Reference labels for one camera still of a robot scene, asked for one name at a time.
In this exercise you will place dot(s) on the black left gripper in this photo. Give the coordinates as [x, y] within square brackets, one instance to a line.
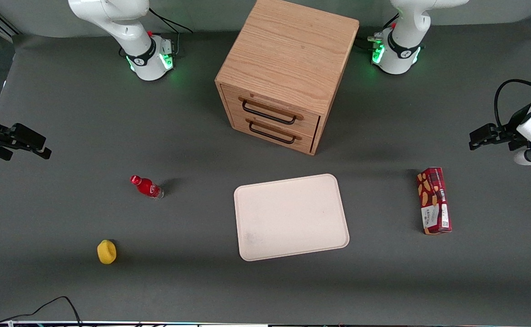
[509, 128]

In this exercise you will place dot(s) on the red cookie box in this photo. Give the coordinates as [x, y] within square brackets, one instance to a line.
[434, 200]

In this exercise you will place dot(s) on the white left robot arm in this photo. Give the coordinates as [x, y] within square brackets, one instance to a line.
[401, 41]

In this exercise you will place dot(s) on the cream rectangular tray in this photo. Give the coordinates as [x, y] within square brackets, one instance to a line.
[290, 217]

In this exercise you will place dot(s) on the red plastic bottle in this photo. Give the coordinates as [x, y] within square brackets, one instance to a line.
[147, 187]

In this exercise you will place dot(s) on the yellow sponge lemon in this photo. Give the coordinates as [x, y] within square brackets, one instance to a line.
[106, 252]

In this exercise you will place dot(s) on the wooden two-drawer cabinet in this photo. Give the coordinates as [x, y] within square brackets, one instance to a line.
[288, 63]

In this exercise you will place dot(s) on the aluminium frame rail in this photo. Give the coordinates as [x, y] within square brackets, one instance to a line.
[4, 25]

